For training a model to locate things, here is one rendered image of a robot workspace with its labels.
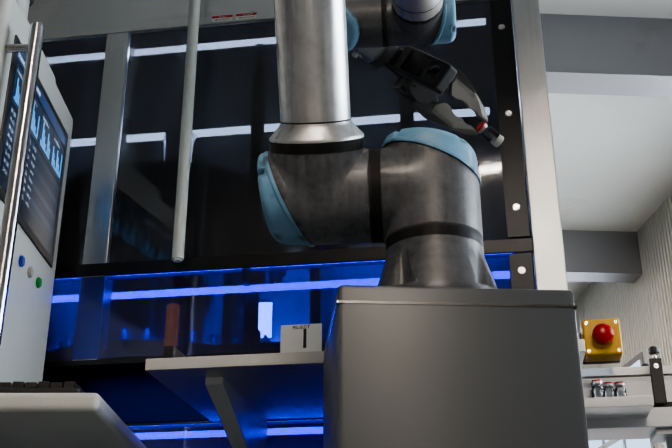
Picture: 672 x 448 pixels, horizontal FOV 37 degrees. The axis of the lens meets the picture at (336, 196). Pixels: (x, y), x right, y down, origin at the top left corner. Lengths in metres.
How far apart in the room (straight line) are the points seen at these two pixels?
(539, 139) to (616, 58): 3.02
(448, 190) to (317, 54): 0.22
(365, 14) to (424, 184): 0.41
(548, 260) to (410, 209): 0.93
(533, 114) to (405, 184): 1.06
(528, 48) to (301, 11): 1.17
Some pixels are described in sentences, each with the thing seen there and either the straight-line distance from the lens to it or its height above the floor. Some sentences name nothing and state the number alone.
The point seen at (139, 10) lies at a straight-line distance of 2.53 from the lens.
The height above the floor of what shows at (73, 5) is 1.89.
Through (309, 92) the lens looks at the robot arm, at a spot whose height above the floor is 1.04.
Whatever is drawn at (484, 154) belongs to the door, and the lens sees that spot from 2.18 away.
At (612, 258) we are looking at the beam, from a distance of 7.83.
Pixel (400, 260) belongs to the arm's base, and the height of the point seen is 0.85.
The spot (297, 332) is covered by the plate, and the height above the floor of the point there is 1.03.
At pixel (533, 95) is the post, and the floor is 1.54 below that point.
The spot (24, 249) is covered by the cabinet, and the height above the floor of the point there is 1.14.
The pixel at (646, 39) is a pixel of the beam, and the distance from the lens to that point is 5.30.
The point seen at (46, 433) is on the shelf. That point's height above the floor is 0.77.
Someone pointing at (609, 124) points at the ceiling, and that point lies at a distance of 6.32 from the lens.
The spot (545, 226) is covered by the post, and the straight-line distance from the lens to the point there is 2.11.
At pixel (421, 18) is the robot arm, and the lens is 1.49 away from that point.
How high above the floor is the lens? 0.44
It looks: 24 degrees up
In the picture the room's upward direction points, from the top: straight up
